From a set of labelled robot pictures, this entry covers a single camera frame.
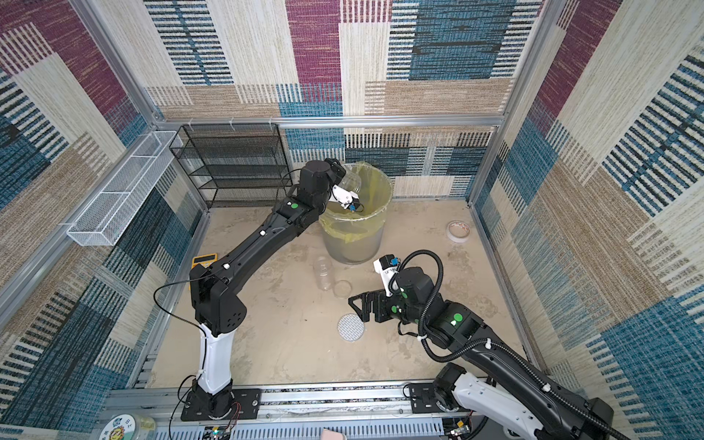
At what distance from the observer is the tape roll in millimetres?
1099

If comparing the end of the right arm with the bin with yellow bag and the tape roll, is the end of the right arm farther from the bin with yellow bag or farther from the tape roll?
the tape roll

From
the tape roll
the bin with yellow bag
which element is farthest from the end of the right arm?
the tape roll
